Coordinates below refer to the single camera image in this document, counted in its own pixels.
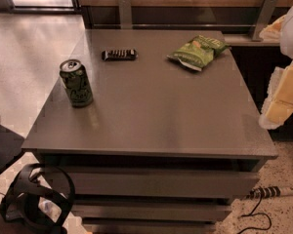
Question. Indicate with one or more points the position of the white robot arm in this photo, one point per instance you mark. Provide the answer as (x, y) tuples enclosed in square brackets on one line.
[(286, 36)]

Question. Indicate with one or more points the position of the black side table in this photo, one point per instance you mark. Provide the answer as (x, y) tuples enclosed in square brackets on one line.
[(10, 148)]

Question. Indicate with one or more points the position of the green jalapeno chip bag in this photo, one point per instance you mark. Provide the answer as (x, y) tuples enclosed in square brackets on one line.
[(198, 52)]

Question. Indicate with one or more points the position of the metal shelf bracket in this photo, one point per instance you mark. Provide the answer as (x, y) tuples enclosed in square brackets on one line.
[(125, 14), (262, 19)]

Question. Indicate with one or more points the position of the black VR headset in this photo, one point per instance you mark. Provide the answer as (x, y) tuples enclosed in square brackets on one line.
[(20, 204)]

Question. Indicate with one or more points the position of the left metal shelf bracket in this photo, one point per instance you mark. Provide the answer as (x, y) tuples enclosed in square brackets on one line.
[(125, 14)]

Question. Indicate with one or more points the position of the grey drawer cabinet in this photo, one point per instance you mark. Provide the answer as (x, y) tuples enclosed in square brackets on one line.
[(160, 150)]

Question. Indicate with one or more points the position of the striped cable connector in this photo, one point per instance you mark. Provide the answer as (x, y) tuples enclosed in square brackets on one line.
[(270, 192)]

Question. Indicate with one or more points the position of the right metal shelf bracket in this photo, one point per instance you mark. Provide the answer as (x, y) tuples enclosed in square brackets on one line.
[(262, 19)]

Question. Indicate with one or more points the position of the green soda can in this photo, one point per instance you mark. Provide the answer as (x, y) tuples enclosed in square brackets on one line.
[(76, 83)]

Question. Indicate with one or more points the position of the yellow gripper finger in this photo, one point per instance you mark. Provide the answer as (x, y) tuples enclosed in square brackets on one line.
[(272, 31), (278, 106)]

